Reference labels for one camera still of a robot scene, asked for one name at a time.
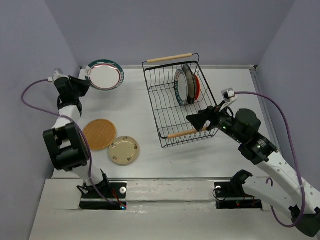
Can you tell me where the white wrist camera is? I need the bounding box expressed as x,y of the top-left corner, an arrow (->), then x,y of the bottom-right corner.
220,88 -> 238,111
52,68 -> 63,82

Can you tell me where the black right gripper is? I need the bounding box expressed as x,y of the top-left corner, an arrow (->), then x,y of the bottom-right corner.
185,100 -> 245,144

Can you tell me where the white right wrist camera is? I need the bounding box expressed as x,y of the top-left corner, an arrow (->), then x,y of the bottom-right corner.
220,88 -> 238,111

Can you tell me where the black rimmed silver plate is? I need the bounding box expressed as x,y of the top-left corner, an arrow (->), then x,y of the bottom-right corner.
182,64 -> 196,105

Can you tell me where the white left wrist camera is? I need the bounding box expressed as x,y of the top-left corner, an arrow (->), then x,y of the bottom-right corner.
52,68 -> 63,82

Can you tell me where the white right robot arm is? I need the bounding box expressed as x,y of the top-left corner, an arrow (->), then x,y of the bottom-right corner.
186,106 -> 320,238

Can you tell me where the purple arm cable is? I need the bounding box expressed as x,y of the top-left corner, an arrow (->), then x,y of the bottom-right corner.
20,78 -> 125,208
233,91 -> 306,228

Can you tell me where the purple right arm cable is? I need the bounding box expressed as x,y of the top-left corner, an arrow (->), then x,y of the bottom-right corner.
233,91 -> 306,228

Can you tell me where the white plate teal lettered rim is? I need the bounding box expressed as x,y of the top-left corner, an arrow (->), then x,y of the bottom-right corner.
174,69 -> 188,106

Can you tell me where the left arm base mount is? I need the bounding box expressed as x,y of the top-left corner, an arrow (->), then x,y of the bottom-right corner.
77,181 -> 128,211

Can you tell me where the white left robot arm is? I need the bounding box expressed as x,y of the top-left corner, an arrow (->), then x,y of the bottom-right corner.
43,73 -> 111,198

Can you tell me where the black wire dish rack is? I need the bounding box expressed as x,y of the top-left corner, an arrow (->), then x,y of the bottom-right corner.
142,59 -> 218,148

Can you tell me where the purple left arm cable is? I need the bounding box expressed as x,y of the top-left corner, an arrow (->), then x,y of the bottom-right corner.
20,78 -> 125,208

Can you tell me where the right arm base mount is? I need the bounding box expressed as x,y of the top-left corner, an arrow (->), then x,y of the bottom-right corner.
212,181 -> 263,210

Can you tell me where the woven tan plate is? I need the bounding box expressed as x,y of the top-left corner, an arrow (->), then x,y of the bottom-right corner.
83,118 -> 117,151

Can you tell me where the orange plate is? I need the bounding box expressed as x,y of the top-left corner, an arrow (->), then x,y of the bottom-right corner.
194,75 -> 201,101

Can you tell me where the white plate teal red rim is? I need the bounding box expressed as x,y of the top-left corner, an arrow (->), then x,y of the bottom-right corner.
84,59 -> 125,92

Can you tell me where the beige floral plate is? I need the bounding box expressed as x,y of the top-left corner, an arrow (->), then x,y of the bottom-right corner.
108,136 -> 140,166

